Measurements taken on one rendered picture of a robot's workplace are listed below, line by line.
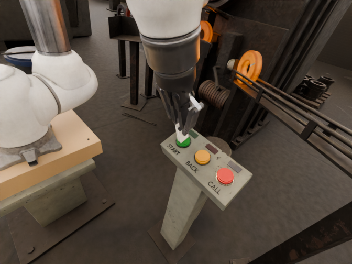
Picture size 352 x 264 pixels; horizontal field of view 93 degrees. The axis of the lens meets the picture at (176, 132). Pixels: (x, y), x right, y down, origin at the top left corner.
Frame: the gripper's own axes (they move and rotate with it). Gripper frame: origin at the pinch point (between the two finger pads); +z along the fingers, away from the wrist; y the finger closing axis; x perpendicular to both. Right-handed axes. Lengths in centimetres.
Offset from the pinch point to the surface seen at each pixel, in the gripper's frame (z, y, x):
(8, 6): 14, 293, 9
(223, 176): 3.9, -14.9, 0.5
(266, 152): 98, -11, -80
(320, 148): 4.9, -27.2, -23.3
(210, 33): 15, 53, -74
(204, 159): 3.9, -8.6, 0.4
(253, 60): 7, 10, -52
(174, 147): 4.9, 0.4, 3.3
